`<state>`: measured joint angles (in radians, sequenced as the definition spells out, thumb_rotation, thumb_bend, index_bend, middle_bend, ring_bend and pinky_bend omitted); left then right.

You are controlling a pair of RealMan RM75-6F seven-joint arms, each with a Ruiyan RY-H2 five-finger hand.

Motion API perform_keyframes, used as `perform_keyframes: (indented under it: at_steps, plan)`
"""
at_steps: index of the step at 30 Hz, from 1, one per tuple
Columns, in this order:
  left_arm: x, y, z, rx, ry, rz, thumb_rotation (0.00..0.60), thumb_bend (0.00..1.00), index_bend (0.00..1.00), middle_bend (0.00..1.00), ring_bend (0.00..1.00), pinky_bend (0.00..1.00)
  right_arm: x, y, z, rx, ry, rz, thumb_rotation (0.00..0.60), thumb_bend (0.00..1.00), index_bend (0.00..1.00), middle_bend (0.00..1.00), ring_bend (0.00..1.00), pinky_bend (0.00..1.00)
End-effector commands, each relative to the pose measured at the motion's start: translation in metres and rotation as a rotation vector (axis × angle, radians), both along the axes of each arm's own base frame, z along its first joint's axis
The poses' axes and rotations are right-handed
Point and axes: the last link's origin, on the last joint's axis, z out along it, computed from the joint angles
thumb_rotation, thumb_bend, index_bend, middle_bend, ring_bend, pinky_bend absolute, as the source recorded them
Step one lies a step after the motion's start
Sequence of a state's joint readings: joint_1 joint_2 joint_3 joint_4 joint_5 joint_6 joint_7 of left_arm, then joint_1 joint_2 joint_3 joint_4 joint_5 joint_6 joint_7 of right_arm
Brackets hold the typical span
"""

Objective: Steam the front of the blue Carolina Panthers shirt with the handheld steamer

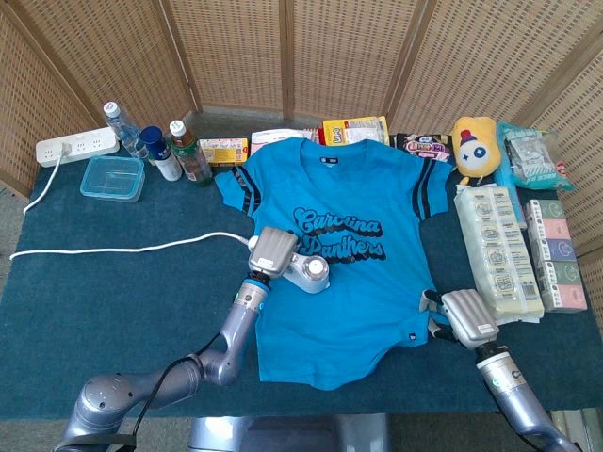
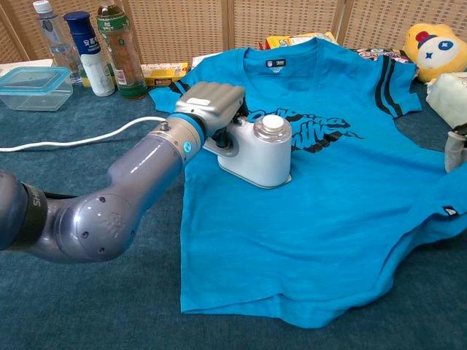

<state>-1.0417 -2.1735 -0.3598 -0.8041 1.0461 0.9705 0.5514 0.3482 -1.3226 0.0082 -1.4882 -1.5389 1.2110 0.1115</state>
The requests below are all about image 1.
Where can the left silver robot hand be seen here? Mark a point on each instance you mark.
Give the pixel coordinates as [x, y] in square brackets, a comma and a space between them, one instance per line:
[273, 252]

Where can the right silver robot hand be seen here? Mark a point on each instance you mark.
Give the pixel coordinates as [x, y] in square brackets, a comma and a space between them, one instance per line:
[466, 318]

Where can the white handheld garment steamer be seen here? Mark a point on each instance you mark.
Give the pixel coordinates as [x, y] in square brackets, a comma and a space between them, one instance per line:
[313, 280]

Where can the blue Carolina Panthers t-shirt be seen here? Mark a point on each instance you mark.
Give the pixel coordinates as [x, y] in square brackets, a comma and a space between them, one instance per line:
[353, 320]

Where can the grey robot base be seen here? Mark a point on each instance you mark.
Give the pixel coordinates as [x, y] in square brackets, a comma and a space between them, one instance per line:
[282, 435]

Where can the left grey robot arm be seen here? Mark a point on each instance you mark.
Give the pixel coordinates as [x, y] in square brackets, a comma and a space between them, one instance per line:
[235, 329]

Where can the pastel tissue box pack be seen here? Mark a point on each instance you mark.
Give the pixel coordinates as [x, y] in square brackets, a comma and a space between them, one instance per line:
[556, 254]

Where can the yellow snack box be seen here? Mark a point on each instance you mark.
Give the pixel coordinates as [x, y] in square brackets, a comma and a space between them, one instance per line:
[223, 151]

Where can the white pink package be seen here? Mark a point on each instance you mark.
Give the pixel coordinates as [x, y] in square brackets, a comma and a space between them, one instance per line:
[271, 139]

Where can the green tea bottle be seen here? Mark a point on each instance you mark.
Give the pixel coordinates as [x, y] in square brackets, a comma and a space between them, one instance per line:
[190, 157]

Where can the white bottle blue cap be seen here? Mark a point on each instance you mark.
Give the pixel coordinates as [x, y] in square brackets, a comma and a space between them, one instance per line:
[162, 157]

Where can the yellow snack package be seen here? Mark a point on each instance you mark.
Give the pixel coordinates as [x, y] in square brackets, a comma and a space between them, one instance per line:
[353, 129]

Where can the light blue long package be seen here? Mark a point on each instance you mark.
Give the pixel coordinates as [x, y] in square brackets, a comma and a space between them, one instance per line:
[506, 176]

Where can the dark teal table carpet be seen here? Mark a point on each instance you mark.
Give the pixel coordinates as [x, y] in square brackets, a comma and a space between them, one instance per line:
[118, 301]

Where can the teal bag of packets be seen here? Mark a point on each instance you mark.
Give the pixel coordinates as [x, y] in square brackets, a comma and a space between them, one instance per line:
[532, 160]

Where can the yellow plush toy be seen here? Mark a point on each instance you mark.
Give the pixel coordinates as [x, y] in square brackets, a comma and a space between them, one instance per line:
[476, 146]

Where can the black pink package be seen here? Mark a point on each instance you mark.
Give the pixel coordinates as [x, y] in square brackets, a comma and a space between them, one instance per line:
[424, 146]

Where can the clear container blue lid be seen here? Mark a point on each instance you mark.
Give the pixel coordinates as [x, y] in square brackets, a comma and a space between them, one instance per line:
[110, 179]

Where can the clear water bottle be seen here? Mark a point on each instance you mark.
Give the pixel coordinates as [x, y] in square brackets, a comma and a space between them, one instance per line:
[125, 132]

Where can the wicker folding screen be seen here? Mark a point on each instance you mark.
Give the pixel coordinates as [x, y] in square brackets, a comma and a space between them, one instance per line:
[235, 56]

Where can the white power strip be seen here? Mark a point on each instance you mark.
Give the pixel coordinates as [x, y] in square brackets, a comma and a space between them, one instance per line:
[89, 141]

